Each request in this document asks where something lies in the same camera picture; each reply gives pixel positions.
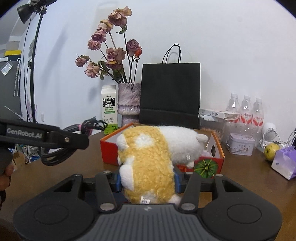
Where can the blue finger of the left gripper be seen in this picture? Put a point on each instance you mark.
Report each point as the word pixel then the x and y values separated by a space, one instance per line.
pixel 63 139

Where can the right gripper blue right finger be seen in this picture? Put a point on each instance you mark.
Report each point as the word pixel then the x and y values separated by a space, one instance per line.
pixel 178 178

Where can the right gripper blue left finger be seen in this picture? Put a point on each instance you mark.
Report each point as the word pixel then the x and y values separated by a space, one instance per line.
pixel 118 185

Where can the yellow white plush toy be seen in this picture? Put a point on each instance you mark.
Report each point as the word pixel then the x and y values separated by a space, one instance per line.
pixel 147 156

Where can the lavender fluffy towel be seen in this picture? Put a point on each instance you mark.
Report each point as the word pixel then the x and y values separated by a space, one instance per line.
pixel 206 154

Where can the person's left hand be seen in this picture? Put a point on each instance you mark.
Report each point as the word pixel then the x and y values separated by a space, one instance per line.
pixel 5 178

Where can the red cardboard pumpkin box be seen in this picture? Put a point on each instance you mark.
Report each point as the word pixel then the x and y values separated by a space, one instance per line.
pixel 213 149

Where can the white green milk carton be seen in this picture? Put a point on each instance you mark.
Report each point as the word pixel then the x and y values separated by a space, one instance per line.
pixel 109 108

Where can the clear plastic food container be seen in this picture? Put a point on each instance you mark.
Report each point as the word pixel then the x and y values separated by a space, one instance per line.
pixel 215 126

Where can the white flat carton box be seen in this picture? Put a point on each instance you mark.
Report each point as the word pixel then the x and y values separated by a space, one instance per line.
pixel 218 115

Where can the small decorated tin box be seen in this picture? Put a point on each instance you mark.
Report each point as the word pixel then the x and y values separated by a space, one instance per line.
pixel 240 144

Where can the purple textured vase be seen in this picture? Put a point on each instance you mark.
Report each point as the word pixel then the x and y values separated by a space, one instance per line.
pixel 129 102

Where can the black paper shopping bag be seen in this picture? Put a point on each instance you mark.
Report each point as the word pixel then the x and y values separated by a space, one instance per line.
pixel 170 93

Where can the water bottle left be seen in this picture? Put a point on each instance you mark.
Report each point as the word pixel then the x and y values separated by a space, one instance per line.
pixel 233 104

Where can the water bottle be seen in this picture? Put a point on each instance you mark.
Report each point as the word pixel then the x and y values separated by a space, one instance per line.
pixel 258 113
pixel 246 111
pixel 233 104

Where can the water bottle middle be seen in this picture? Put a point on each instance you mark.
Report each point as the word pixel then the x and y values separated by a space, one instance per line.
pixel 246 111

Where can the green yellow apple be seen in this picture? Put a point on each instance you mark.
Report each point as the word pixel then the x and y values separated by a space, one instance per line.
pixel 270 151

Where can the dried pink rose bouquet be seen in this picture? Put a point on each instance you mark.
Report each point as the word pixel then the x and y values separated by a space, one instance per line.
pixel 120 63

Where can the water bottle right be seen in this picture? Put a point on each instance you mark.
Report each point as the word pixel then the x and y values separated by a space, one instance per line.
pixel 258 113

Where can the purple tissue pack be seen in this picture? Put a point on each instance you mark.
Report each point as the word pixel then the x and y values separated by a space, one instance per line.
pixel 284 162

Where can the black light stand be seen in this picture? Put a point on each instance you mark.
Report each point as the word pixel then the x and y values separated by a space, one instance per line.
pixel 24 12

